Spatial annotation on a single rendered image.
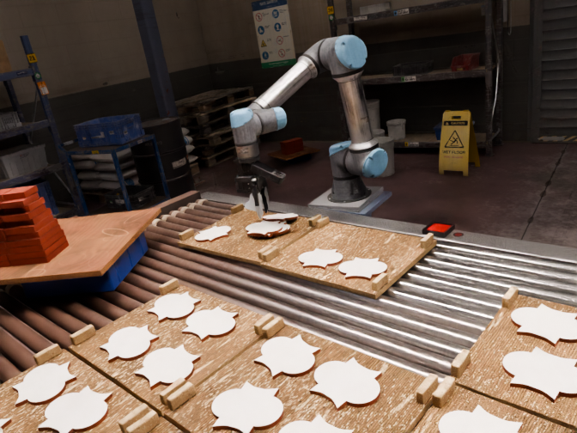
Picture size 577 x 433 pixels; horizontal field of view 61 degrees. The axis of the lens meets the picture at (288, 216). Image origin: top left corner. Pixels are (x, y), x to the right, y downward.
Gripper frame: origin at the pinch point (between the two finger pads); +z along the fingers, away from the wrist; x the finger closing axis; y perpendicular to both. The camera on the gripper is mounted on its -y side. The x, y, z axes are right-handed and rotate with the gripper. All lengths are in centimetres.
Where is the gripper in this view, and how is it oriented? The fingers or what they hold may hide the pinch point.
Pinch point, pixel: (264, 211)
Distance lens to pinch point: 169.6
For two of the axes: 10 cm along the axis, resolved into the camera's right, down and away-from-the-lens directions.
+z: 1.5, 9.2, 3.6
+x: -3.3, 3.9, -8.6
